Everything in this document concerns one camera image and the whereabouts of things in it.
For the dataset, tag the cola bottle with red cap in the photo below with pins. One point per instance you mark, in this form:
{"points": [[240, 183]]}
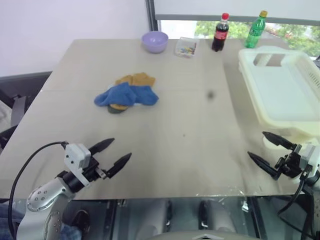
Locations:
{"points": [[220, 35]]}

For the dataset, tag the grey curved robot torso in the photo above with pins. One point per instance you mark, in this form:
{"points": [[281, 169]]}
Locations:
{"points": [[200, 236]]}

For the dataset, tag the cream plastic basket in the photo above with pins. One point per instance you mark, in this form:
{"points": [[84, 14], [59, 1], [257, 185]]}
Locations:
{"points": [[275, 95]]}

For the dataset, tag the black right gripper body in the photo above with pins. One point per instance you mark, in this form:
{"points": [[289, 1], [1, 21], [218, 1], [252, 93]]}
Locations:
{"points": [[291, 165]]}

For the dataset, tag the mustard sock with grey toe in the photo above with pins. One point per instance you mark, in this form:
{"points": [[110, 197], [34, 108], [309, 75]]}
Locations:
{"points": [[122, 79]]}

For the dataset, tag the dark grey chair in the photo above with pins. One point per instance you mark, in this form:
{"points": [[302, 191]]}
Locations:
{"points": [[22, 85]]}

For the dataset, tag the green bottle with yellow cap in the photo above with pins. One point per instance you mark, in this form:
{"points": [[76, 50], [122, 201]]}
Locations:
{"points": [[255, 30]]}

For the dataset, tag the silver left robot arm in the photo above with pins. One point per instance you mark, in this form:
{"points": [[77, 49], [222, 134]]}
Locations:
{"points": [[40, 197]]}

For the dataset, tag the black rounded caster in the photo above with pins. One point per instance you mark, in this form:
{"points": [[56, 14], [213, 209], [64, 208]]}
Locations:
{"points": [[81, 220]]}

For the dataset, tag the blue sock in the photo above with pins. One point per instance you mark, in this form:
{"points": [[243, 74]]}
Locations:
{"points": [[147, 96], [112, 96]]}

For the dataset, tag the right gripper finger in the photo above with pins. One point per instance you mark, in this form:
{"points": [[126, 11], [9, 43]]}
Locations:
{"points": [[277, 140], [265, 165]]}

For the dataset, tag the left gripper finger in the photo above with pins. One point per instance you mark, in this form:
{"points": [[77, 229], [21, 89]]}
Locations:
{"points": [[118, 163], [101, 145]]}

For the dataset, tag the purple plastic bowl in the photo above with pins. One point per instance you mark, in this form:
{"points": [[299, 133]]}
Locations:
{"points": [[155, 42]]}

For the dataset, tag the clear box with colourful pieces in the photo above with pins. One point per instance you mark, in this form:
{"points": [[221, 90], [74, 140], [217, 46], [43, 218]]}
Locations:
{"points": [[186, 48]]}

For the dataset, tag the dark grey window post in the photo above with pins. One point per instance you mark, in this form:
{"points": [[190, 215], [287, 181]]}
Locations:
{"points": [[151, 17]]}

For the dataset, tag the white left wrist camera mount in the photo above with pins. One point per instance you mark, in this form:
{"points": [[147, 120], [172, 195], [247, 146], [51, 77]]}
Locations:
{"points": [[75, 155]]}

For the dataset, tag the grey rounded leg shell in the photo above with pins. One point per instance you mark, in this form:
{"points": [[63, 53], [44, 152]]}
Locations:
{"points": [[155, 217], [220, 217]]}

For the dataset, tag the grey roller blind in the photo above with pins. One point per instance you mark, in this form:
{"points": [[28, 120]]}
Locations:
{"points": [[225, 7]]}

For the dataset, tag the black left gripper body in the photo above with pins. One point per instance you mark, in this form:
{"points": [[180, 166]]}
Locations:
{"points": [[91, 170]]}

